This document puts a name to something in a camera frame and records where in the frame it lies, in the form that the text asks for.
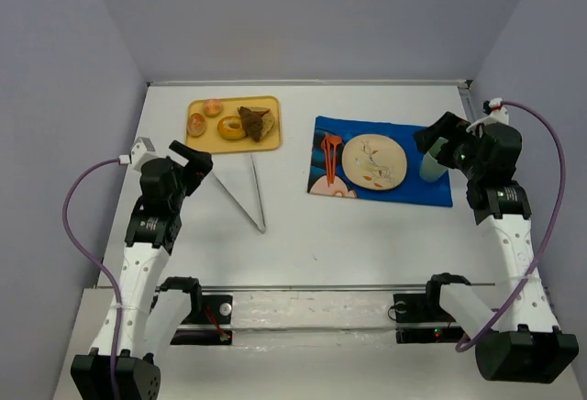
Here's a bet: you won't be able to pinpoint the green cup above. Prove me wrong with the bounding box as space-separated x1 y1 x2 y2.
419 138 448 183

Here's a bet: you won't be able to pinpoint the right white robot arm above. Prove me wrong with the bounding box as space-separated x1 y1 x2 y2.
414 108 579 383

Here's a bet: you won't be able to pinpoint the metal rail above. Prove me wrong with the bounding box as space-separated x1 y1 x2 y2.
147 79 470 89
155 282 496 293

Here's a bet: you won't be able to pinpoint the blue placemat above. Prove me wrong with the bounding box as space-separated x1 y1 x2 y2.
307 116 453 207

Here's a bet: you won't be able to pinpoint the round bun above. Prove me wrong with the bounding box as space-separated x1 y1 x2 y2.
186 113 206 137
202 98 224 117

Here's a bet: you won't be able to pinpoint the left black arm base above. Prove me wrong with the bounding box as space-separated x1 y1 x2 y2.
171 294 233 346

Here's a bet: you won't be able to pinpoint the dark brown bread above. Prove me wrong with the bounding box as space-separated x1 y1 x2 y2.
238 106 263 142

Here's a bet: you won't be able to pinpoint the seeded bread slice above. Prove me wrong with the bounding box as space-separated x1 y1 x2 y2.
260 111 276 139

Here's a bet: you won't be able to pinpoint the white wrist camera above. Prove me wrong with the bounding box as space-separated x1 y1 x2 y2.
130 137 158 172
467 97 509 134

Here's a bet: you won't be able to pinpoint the metal rail back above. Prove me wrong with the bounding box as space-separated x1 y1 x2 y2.
147 79 470 89

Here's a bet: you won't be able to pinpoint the metal rail front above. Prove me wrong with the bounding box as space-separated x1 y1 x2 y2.
155 282 496 293

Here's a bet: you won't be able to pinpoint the orange spoon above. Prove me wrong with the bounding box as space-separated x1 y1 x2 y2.
329 135 342 179

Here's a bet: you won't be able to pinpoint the round bun left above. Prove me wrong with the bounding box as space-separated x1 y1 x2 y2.
186 113 206 137

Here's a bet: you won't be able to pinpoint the yellow tray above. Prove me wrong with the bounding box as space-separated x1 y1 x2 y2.
184 95 282 154

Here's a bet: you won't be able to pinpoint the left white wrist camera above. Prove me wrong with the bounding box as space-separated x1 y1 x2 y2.
130 137 158 172

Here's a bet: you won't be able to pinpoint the metal tongs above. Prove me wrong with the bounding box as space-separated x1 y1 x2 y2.
213 153 267 234

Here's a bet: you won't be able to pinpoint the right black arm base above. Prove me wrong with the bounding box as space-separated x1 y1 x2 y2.
387 293 464 345

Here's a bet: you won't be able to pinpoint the round bun top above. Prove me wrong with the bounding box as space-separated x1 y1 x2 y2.
202 98 224 117

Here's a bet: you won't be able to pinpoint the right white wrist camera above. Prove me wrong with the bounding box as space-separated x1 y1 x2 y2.
467 97 509 134

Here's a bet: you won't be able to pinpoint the half baguette piece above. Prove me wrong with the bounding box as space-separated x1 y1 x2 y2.
249 106 271 117

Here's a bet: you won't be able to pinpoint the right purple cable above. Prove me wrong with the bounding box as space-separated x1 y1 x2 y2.
454 100 566 354

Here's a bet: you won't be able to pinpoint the beige decorated plate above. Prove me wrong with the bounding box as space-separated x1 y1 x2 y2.
341 134 408 192

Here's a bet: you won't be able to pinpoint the orange knife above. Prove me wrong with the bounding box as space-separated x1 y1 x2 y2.
326 137 336 185

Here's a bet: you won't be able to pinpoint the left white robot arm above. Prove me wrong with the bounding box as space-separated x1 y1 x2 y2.
71 138 213 399

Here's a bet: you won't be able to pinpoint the bagel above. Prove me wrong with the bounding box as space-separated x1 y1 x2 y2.
216 116 247 140

